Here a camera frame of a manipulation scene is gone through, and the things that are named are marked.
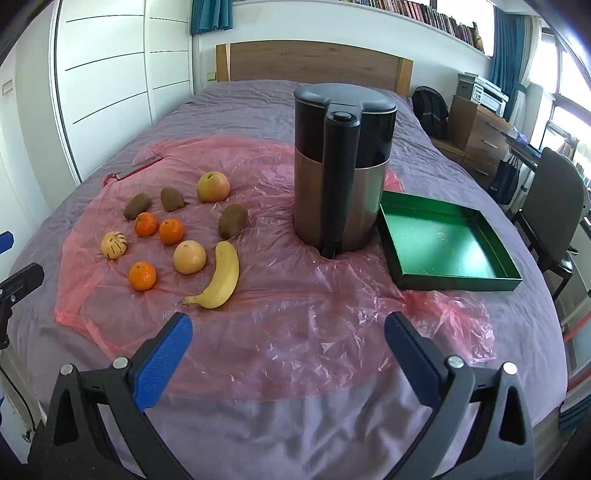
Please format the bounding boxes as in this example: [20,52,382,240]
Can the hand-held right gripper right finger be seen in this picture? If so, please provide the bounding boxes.
[385,312,536,480]

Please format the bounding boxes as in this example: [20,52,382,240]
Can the brown kiwi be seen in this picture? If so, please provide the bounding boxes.
[160,187,186,212]
[123,193,151,220]
[218,203,249,240]

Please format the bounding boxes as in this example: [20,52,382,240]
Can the yellow banana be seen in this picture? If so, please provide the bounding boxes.
[182,240,241,310]

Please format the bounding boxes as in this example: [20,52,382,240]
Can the orange tangerine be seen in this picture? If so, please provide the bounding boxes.
[159,218,185,245]
[134,212,158,238]
[128,261,158,292]

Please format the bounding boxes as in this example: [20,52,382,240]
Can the grey black chair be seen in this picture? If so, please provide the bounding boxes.
[509,147,586,302]

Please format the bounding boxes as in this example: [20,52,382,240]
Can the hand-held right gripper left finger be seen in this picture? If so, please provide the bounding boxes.
[28,313,195,480]

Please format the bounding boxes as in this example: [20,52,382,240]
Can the dark blue tote bag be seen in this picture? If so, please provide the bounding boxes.
[488,154,521,205]

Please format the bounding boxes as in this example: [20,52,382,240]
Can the wooden dresser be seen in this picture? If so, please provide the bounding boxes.
[433,95,514,186]

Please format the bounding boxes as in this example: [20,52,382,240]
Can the teal curtain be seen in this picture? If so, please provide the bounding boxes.
[191,0,234,36]
[488,6,528,121]

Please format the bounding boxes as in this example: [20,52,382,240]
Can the row of books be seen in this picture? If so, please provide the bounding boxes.
[339,0,486,52]

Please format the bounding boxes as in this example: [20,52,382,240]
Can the white wardrobe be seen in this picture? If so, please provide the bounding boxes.
[50,0,194,182]

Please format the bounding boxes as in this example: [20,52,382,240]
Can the black backpack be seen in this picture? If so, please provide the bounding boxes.
[411,86,450,140]

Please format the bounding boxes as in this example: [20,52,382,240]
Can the window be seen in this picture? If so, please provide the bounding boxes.
[526,25,591,158]

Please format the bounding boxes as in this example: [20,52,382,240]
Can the yellow red apple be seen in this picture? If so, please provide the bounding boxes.
[197,171,231,204]

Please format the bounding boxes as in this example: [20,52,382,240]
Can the pink plastic sheet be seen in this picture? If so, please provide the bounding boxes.
[54,134,496,403]

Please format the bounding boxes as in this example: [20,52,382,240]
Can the black steel electric kettle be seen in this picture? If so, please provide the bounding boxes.
[293,83,398,259]

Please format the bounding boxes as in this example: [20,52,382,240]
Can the wooden headboard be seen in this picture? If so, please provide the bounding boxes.
[215,40,414,96]

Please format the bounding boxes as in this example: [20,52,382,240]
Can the striped yellow pepino melon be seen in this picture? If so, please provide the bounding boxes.
[100,231,129,260]

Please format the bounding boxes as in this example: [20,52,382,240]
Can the white printer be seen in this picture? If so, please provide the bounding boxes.
[457,72,510,117]

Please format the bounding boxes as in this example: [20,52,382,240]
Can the green tray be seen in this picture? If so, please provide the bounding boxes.
[378,189,523,292]

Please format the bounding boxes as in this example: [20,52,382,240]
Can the desk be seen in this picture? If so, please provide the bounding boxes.
[500,127,546,163]

